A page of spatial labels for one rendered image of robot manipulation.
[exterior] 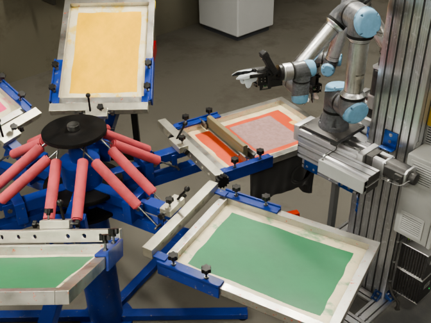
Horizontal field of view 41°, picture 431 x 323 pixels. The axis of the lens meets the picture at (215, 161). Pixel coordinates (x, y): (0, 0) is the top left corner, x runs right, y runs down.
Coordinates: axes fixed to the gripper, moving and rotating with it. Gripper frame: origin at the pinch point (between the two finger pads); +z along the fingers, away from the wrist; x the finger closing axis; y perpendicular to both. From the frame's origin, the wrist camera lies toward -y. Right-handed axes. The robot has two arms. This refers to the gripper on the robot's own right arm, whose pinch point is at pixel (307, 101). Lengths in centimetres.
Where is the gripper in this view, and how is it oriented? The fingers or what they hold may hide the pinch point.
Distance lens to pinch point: 352.2
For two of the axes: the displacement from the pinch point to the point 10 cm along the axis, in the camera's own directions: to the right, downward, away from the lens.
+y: 5.0, 4.7, -7.2
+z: 0.0, 8.4, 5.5
